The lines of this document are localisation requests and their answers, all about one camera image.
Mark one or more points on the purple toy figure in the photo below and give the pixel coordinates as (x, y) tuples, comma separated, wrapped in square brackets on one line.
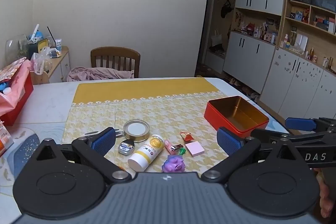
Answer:
[(173, 165)]

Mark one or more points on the small green toy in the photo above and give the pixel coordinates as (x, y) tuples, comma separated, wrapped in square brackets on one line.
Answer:
[(182, 152)]

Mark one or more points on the wooden side cabinet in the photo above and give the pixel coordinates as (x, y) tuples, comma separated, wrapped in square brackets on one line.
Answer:
[(59, 66)]

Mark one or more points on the yellow dark storage container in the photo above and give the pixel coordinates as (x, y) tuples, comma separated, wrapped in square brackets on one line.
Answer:
[(42, 47)]

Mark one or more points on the white cabinet unit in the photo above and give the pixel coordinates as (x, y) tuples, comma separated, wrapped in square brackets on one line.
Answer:
[(288, 82)]

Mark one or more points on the clear glass jar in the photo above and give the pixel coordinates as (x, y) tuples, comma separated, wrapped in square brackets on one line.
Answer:
[(15, 47)]

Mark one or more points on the row of shoes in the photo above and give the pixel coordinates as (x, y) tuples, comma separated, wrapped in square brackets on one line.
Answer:
[(246, 90)]

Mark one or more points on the person's right hand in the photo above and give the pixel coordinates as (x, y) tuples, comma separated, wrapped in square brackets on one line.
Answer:
[(326, 200)]

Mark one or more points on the white tube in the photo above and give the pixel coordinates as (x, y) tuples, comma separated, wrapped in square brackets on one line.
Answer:
[(35, 32)]

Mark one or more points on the red cardboard box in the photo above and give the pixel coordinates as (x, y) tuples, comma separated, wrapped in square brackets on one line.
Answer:
[(19, 109)]

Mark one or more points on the orange snack packet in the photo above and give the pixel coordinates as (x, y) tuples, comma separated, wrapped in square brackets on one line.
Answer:
[(4, 138)]

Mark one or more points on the wooden display shelf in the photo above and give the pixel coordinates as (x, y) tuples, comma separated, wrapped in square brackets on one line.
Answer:
[(315, 37)]

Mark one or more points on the red metal tin box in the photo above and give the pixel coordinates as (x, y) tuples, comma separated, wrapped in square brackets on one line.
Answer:
[(219, 115)]

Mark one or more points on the white tote bag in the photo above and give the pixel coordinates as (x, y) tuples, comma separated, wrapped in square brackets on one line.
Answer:
[(216, 39)]

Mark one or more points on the clear plastic bag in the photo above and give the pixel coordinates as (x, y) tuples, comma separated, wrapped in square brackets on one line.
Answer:
[(42, 61)]

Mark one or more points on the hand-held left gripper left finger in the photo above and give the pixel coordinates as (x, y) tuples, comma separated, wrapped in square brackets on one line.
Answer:
[(105, 139)]

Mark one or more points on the white yellow bottle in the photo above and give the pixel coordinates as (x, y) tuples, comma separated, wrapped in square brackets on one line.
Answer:
[(147, 151)]

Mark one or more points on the small white carton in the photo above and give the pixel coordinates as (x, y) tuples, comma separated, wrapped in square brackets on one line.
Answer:
[(58, 45)]

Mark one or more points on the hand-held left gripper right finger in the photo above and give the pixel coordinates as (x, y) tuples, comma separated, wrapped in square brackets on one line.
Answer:
[(227, 141)]

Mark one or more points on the red candy wrapper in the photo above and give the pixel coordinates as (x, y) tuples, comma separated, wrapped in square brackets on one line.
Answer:
[(187, 137)]

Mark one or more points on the small pink tube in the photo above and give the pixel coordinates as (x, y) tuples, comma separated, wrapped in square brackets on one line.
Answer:
[(168, 145)]

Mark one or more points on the silver tape measure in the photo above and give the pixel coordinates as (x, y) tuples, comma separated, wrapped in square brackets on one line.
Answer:
[(126, 148)]

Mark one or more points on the pink sticky note pad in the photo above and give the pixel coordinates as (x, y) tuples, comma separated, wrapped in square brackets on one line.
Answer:
[(194, 149)]

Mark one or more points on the yellow patterned tablecloth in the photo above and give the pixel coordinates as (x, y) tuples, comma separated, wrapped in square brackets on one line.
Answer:
[(157, 108)]

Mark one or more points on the thin black stick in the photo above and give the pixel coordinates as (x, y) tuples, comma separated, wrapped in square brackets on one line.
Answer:
[(51, 36)]

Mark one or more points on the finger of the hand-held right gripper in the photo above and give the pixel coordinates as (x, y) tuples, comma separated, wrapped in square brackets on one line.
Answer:
[(267, 137), (300, 124)]

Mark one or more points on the pink cloth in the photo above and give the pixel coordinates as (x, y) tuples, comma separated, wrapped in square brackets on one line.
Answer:
[(99, 74)]

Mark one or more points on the silver metal tool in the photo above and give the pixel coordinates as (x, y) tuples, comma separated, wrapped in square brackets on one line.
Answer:
[(119, 132)]

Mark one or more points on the brown wooden chair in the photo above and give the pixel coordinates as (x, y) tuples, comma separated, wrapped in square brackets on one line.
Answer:
[(115, 54)]

